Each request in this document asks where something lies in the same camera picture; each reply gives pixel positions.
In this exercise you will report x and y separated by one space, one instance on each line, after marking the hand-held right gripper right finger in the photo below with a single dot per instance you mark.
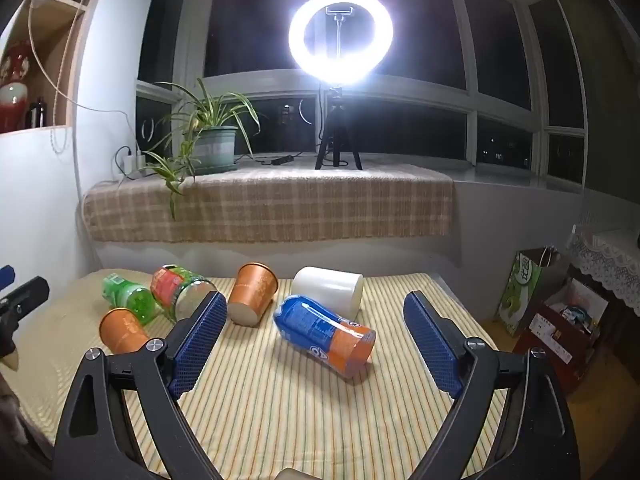
432 347

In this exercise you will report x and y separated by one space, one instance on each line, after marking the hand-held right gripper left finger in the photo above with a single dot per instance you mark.
196 345

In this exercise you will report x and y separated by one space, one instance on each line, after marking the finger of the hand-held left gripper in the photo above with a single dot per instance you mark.
22 297

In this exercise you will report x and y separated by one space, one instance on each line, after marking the red and green cup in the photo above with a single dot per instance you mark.
172 285

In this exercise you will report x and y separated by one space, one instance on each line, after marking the orange paper cup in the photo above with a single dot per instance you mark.
122 332
252 290

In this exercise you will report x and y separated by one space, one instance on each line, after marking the blue and orange cup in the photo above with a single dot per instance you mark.
320 330

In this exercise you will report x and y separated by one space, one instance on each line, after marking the white cup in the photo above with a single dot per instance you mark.
325 285

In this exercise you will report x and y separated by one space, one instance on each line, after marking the green plastic bottle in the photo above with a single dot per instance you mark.
127 295

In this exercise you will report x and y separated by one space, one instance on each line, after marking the striped yellow tablecloth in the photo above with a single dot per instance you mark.
280 410

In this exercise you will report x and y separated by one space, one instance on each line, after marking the green paper bag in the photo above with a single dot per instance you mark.
522 290

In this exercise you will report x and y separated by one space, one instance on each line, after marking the red cardboard box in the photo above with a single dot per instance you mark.
555 340

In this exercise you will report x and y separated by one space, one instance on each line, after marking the white power strip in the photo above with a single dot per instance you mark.
131 164

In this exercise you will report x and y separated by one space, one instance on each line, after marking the plaid beige cloth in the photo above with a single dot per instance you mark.
300 205

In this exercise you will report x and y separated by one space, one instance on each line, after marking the black bottle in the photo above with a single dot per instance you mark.
37 112

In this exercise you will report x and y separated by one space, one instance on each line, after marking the potted spider plant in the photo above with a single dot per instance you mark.
215 150

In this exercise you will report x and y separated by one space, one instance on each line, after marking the white lace cloth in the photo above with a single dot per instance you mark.
610 255

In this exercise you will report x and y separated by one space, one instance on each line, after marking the red and white vase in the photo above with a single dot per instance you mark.
12 95

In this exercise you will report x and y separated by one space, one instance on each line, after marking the black tripod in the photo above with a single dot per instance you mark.
332 125

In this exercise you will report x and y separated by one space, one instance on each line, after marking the wooden shelf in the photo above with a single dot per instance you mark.
47 35

